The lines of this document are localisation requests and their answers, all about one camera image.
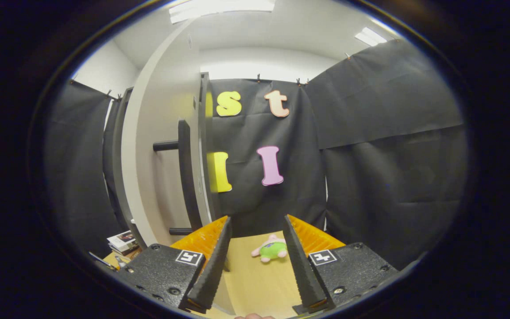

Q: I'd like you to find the black cabinet door handle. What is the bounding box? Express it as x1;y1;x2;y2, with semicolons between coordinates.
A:
152;119;203;236

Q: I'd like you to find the black backdrop cloth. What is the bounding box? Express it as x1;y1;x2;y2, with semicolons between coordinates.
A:
45;39;468;271

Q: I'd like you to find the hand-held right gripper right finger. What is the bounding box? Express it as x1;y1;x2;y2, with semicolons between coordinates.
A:
283;214;399;314

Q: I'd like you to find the small ceiling light panel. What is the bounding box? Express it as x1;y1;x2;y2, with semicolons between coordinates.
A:
355;27;388;47

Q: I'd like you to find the brown cover book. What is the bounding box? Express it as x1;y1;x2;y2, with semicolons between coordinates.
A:
111;245;140;257

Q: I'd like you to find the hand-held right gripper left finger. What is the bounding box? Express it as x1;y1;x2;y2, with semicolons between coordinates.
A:
116;216;232;313

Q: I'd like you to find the large ceiling light panel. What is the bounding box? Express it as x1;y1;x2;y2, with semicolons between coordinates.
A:
169;0;275;23

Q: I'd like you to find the white picture book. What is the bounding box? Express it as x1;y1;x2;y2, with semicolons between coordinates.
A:
107;230;137;249

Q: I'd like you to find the beige cabinet door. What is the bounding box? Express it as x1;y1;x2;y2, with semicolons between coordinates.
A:
112;20;202;249

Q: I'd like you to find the green pink plush toy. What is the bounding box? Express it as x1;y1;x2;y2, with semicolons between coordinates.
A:
251;234;289;263

